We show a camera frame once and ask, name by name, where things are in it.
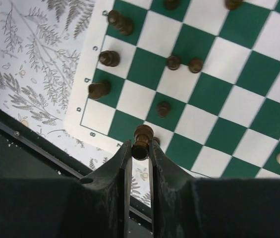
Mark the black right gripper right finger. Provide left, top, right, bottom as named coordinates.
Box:
left=149, top=141, right=280, bottom=238

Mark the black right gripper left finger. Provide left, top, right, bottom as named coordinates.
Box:
left=0, top=140, right=132, bottom=238

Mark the dark rook chess piece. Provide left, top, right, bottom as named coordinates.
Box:
left=132, top=124, right=154, bottom=161

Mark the green white chess board mat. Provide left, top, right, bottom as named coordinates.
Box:
left=64, top=0, right=280, bottom=178

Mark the dark pawn chess piece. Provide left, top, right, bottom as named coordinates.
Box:
left=166, top=55, right=181, bottom=70
left=164, top=0, right=180, bottom=10
left=156, top=102, right=171, bottom=118
left=224, top=0, right=243, bottom=10
left=188, top=57, right=203, bottom=73

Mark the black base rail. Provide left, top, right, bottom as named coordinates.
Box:
left=0, top=110, right=152, bottom=238

